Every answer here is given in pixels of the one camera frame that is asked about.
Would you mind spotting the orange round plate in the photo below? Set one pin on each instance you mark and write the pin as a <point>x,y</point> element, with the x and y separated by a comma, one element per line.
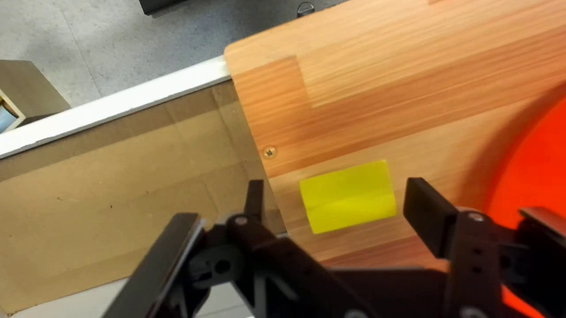
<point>530,166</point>

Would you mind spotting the wooden counter slab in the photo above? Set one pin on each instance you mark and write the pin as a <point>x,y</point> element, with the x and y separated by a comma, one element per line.
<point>399,90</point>

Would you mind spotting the white toy sink basin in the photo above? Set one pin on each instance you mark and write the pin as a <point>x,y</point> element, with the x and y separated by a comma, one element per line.
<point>116,107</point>

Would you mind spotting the brown cardboard box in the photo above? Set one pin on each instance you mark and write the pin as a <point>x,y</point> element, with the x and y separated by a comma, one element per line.
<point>28,95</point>

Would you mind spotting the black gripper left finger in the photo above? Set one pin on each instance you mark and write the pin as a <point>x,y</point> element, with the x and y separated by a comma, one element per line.
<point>265,277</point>

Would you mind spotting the yellow block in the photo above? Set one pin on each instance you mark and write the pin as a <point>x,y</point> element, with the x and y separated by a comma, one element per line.
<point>346,197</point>

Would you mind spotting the brass screw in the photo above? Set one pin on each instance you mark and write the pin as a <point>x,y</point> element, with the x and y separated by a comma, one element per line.
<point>268,153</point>

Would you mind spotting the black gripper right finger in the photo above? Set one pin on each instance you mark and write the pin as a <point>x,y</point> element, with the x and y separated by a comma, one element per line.
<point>477,266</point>

